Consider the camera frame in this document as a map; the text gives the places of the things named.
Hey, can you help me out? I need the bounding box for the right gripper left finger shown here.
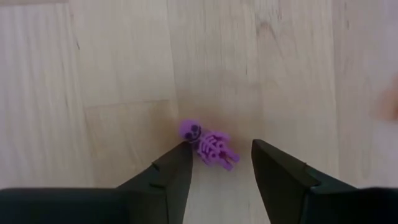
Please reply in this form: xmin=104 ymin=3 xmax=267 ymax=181
xmin=0 ymin=141 xmax=193 ymax=224

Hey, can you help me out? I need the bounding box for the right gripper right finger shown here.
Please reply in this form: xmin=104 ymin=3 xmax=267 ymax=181
xmin=251 ymin=139 xmax=398 ymax=224

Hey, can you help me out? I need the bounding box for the purple skeleton figure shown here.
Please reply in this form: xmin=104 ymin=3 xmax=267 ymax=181
xmin=178 ymin=119 xmax=241 ymax=172

